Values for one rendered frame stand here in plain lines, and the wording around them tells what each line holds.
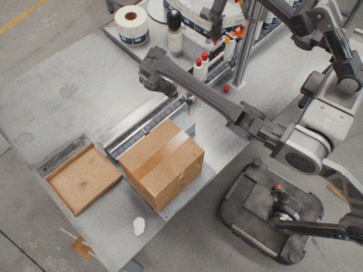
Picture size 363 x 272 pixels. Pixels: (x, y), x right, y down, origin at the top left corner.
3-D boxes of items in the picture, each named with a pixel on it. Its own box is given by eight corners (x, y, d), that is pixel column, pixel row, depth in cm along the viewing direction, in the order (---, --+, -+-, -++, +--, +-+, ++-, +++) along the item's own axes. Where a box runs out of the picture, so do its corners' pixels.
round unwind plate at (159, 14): (170, -12, 217) (170, -13, 216) (200, 8, 206) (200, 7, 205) (138, 8, 207) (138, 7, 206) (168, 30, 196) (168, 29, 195)
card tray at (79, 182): (93, 144, 162) (92, 141, 158) (123, 176, 153) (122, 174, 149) (46, 181, 152) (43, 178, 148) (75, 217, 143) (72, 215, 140)
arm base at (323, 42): (331, 63, 115) (347, 40, 105) (311, 55, 117) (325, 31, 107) (340, 51, 119) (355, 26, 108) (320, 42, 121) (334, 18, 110)
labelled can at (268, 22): (264, 25, 198) (273, -2, 180) (270, 29, 196) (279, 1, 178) (259, 29, 196) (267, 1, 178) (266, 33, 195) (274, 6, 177)
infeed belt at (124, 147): (288, 7, 212) (289, 2, 209) (297, 12, 209) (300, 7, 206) (106, 151, 159) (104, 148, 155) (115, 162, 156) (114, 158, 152)
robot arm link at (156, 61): (135, 65, 87) (153, 36, 88) (135, 72, 101) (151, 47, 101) (254, 142, 95) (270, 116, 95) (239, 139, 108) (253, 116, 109)
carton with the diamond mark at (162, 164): (170, 143, 160) (168, 117, 136) (201, 172, 152) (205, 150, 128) (127, 179, 150) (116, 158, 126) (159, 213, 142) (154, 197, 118)
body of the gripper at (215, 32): (205, 35, 165) (206, 25, 158) (217, 26, 168) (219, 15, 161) (214, 42, 163) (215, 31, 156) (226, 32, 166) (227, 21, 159)
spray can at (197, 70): (196, 79, 177) (199, 54, 159) (203, 83, 175) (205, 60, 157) (190, 83, 175) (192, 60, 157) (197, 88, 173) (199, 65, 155)
